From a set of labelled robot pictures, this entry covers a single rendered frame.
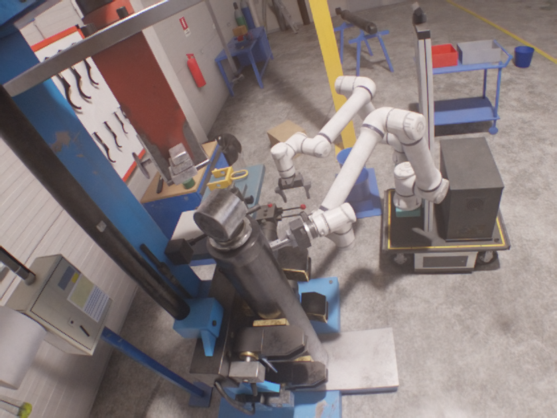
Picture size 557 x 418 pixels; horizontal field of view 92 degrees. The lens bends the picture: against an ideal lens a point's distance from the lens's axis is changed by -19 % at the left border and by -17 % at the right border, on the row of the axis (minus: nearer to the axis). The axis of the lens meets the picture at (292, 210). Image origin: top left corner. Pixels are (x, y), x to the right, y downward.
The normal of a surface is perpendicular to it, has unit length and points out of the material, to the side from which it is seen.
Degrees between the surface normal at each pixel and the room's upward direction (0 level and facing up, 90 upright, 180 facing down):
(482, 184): 0
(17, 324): 71
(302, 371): 0
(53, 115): 90
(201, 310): 0
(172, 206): 90
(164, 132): 90
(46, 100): 90
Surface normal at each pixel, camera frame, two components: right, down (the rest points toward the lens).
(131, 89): 0.44, 0.52
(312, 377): -0.27, -0.70
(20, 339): 0.94, -0.20
